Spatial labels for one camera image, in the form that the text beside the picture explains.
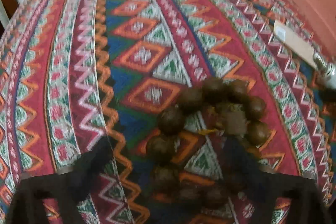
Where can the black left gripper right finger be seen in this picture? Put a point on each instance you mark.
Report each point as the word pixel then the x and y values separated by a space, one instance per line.
pixel 242 173

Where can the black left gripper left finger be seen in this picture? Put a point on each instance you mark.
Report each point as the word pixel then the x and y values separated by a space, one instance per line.
pixel 68 188

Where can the silver light bulb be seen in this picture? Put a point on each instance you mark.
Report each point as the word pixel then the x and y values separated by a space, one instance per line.
pixel 326 71

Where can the colourful patterned tablecloth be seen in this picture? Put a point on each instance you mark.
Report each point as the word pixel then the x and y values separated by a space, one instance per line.
pixel 72 70

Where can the beige flat box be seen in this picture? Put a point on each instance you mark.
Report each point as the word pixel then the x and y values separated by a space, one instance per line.
pixel 297 44

